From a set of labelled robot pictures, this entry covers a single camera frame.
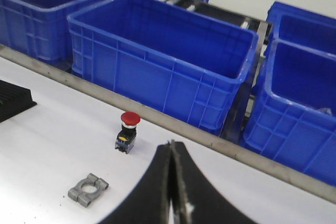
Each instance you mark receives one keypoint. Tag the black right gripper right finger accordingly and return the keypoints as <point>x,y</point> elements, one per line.
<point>195,199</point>

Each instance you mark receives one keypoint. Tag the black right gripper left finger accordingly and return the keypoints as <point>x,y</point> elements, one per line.
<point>149,200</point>

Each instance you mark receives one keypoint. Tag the black slotted board rack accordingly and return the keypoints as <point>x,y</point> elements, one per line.
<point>14,100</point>

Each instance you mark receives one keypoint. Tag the grey metal clamp block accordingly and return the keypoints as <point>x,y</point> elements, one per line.
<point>88,190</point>

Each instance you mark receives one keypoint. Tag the red emergency stop button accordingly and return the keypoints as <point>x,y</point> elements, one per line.
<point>126,137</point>

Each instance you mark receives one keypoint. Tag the right blue plastic crate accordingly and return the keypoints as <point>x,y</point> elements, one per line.
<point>293,117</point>

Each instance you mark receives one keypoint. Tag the blue plastic crate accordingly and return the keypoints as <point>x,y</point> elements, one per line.
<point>181,63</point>
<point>293,117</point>
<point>39,28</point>

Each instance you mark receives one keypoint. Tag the centre blue plastic crate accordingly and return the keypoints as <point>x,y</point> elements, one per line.
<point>181,63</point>

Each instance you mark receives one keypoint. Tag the far right blue crate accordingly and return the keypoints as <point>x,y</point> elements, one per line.
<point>301,27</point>

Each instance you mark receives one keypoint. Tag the left blue plastic crate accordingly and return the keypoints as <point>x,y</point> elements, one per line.
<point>39,28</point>

